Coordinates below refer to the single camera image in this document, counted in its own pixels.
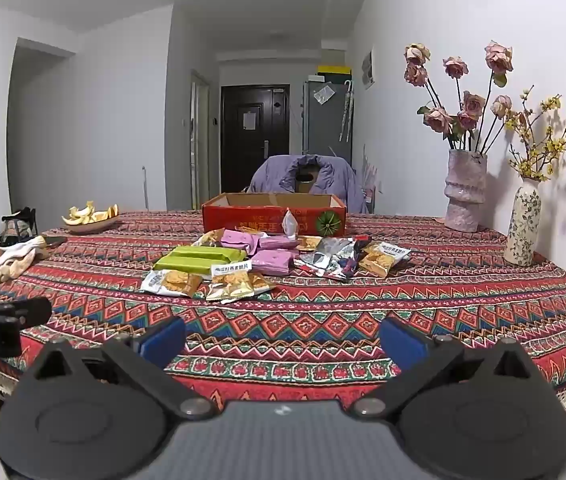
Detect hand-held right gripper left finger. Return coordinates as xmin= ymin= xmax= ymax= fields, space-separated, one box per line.
xmin=19 ymin=317 xmax=216 ymax=421

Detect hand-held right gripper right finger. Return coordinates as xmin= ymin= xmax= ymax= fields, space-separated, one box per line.
xmin=350 ymin=316 xmax=548 ymax=421

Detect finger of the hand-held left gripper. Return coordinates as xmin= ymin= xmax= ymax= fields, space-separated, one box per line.
xmin=0 ymin=296 xmax=53 ymax=331

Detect dark blue snack wrapper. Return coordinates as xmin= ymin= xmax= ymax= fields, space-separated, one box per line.
xmin=340 ymin=242 xmax=364 ymax=281

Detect silver blue snack bag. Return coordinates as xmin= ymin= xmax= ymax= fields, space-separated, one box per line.
xmin=294 ymin=236 xmax=359 ymax=281

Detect red cardboard box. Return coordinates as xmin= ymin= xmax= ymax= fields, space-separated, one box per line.
xmin=201 ymin=192 xmax=348 ymax=237

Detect cream cloth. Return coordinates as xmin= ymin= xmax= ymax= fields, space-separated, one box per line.
xmin=0 ymin=236 xmax=50 ymax=291

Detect wooden plate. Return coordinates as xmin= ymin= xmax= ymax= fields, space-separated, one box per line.
xmin=62 ymin=212 xmax=121 ymax=234

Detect pile of citrus peels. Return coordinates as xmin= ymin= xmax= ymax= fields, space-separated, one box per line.
xmin=62 ymin=201 xmax=120 ymax=226

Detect pink patterned bag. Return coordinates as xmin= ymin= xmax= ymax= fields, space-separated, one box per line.
xmin=362 ymin=145 xmax=381 ymax=201

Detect pink textured vase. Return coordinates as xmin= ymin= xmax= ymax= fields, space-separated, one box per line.
xmin=444 ymin=149 xmax=488 ymax=233

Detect white floral vase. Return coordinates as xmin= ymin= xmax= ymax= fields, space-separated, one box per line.
xmin=503 ymin=177 xmax=542 ymax=267

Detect purple puffer jacket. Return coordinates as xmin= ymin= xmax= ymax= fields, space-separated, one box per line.
xmin=246 ymin=154 xmax=370 ymax=215

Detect brown chair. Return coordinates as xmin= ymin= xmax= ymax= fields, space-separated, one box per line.
xmin=294 ymin=170 xmax=321 ymax=195

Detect glass interior door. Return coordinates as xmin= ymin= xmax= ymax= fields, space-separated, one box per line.
xmin=190 ymin=70 xmax=211 ymax=210

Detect black entrance door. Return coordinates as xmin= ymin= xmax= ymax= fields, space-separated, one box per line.
xmin=220 ymin=85 xmax=291 ymax=192

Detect grey refrigerator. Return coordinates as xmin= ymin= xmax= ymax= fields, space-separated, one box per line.
xmin=303 ymin=79 xmax=354 ymax=166

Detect white folded umbrella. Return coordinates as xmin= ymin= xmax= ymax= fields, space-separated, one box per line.
xmin=339 ymin=79 xmax=355 ymax=143

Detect bunch of pink roses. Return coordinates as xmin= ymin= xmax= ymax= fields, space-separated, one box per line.
xmin=403 ymin=40 xmax=514 ymax=157

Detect yellow flower branches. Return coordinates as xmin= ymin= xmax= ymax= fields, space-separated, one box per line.
xmin=504 ymin=85 xmax=566 ymax=183

